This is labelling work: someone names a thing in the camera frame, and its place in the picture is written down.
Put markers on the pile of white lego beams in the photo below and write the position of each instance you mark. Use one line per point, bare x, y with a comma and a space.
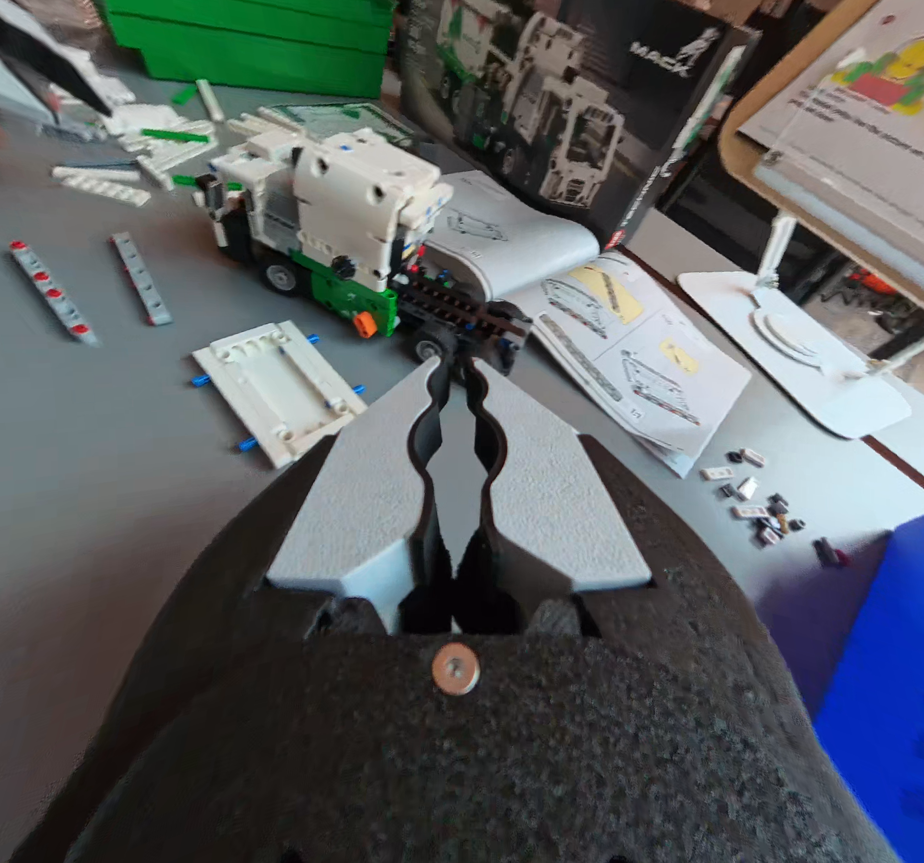
159, 134

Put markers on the dark lego set box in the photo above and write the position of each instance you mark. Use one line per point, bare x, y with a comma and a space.
577, 25

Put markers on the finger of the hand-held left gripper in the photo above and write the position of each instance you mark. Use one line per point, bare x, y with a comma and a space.
21, 94
50, 40

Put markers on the grey lego beam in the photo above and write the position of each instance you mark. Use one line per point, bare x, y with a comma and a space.
141, 278
54, 292

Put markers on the printed instruction sheet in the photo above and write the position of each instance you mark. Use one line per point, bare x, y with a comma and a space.
866, 105

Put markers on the white lego panel frame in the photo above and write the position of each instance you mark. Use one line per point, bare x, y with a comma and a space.
281, 386

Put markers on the pile of small lego tiles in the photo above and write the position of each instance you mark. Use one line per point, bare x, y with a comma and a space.
751, 513

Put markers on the dark lego piece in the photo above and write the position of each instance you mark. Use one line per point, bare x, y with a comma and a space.
830, 552

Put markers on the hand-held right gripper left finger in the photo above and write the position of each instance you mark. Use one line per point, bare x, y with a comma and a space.
361, 502

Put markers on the blue plastic bin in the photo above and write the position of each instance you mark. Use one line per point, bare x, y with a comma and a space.
881, 661

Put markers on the lego instruction booklet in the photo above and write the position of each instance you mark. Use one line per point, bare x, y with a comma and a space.
635, 357

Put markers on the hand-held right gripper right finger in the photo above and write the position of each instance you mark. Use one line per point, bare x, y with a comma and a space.
563, 502

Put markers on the nested green plastic bins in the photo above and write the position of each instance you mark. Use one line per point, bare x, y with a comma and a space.
238, 33

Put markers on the white green lego truck model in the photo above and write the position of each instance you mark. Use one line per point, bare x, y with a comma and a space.
346, 184

